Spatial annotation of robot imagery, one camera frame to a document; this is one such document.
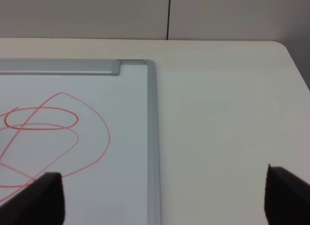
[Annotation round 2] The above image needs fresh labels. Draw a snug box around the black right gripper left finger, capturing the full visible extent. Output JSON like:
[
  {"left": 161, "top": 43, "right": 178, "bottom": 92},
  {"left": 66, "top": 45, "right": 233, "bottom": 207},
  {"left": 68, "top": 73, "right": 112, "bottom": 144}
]
[{"left": 0, "top": 172, "right": 65, "bottom": 225}]

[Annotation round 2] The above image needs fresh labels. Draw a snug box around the white aluminium-framed whiteboard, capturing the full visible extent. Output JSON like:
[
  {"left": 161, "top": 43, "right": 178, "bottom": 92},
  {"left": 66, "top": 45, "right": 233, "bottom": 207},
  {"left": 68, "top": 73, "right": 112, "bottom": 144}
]
[{"left": 0, "top": 60, "right": 161, "bottom": 225}]

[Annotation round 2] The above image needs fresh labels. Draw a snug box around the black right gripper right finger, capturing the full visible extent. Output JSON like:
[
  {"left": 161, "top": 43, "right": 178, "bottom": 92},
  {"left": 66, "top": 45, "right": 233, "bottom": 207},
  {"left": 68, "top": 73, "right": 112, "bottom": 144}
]
[{"left": 264, "top": 165, "right": 310, "bottom": 225}]

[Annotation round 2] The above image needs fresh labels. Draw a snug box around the grey whiteboard marker tray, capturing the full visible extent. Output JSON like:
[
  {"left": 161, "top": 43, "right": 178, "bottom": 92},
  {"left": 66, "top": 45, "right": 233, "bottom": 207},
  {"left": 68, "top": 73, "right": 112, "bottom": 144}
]
[{"left": 0, "top": 59, "right": 121, "bottom": 76}]

